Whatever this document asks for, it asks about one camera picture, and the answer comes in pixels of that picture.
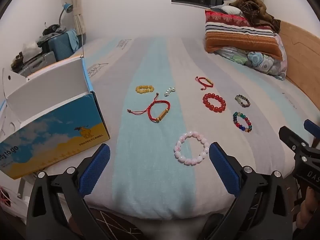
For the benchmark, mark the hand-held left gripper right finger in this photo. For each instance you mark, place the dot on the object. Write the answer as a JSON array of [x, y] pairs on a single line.
[[222, 168]]

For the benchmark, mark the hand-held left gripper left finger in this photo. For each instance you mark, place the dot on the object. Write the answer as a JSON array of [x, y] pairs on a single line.
[[96, 168]]

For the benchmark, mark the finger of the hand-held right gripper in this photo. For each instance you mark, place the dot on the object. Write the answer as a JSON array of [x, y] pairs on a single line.
[[287, 135], [311, 125]]

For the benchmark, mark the blue and yellow cardboard box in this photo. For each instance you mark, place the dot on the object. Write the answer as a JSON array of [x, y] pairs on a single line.
[[62, 127]]

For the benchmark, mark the person's right hand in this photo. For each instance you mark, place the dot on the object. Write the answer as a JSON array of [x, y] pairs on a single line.
[[310, 207]]

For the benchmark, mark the dark patterned rug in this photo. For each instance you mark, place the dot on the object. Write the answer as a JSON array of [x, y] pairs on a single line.
[[112, 225]]

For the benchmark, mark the striped bed sheet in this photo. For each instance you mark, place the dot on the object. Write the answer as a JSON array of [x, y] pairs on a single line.
[[155, 180]]

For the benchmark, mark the wooden headboard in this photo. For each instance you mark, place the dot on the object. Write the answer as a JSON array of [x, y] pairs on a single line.
[[300, 60]]

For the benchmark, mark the floral pillow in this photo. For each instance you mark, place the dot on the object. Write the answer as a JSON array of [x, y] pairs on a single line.
[[262, 62]]

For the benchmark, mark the striped red orange pillow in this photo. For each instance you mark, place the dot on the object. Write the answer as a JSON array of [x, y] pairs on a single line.
[[237, 35]]

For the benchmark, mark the grey hard case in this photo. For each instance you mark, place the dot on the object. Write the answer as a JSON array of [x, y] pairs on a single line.
[[37, 62]]

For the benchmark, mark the teal suitcase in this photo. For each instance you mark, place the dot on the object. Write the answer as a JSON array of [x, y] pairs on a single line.
[[60, 47]]

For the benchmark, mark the light blue cloth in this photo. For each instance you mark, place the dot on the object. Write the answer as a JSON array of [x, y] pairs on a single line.
[[73, 40]]

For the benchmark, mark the brown furry garment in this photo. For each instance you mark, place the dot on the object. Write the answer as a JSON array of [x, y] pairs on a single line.
[[252, 7]]

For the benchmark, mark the grey white pillow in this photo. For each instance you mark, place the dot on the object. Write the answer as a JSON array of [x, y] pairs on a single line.
[[231, 10]]

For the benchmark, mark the black clutter pile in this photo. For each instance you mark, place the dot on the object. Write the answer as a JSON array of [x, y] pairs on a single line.
[[51, 30]]

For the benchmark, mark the blue desk lamp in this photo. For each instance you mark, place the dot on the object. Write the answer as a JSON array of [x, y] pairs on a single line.
[[67, 7]]

